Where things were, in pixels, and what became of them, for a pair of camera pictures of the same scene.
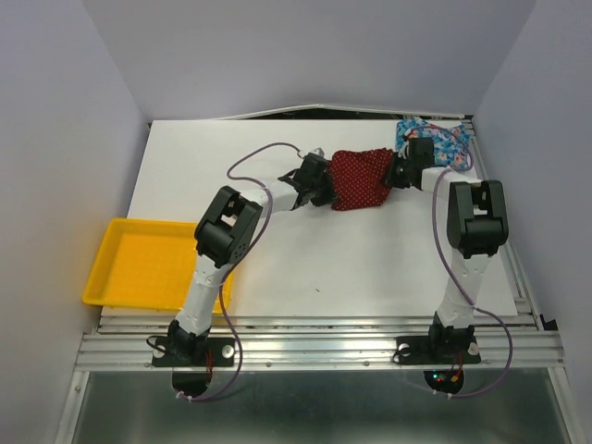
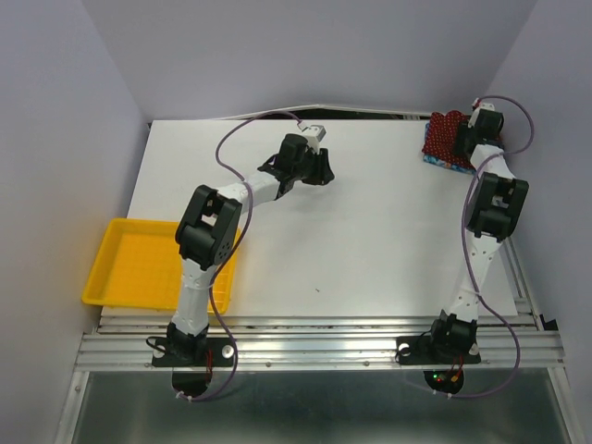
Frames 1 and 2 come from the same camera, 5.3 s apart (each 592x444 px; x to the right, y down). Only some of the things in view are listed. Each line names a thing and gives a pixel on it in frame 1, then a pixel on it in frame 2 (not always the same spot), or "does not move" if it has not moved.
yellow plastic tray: x=149 y=264 does not move
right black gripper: x=391 y=178 -> x=462 y=128
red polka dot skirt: x=359 y=178 -> x=440 y=138
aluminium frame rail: x=322 y=343 does not move
